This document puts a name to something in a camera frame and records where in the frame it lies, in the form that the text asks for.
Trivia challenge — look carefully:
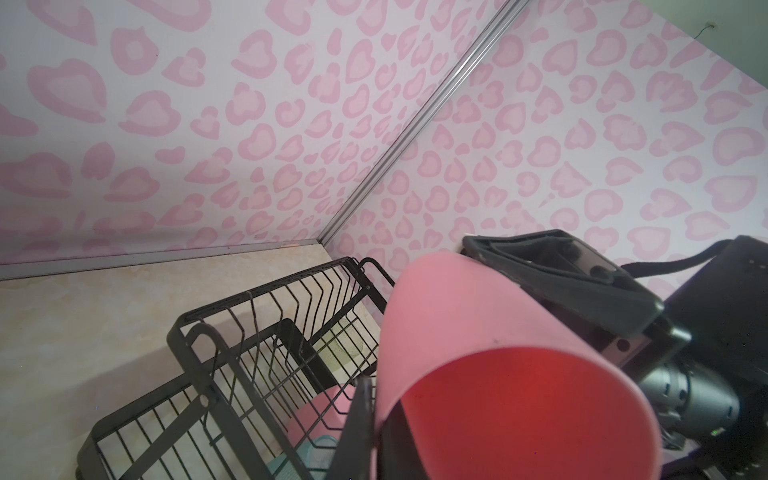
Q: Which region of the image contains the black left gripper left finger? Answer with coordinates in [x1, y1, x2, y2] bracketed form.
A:
[325, 376, 374, 480]

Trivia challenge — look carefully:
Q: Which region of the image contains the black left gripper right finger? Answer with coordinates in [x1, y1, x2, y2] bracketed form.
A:
[377, 402, 429, 480]

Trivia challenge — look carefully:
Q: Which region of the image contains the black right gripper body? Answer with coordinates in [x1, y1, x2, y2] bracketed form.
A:
[460, 229, 692, 369]

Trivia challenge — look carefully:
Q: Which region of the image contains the frosted teal textured cup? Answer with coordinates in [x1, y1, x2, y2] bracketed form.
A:
[267, 435, 338, 480]

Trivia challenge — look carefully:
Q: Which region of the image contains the magenta pink plastic cup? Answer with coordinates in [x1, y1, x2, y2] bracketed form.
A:
[375, 251, 663, 479]

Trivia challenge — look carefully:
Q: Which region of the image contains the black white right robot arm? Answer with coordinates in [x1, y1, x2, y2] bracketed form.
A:
[459, 230, 767, 479]

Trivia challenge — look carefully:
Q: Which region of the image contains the black wire dish rack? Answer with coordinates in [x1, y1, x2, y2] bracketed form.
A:
[75, 257, 386, 479]

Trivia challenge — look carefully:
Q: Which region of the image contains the aluminium corner frame post right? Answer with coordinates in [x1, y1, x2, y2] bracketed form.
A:
[318, 0, 531, 247]

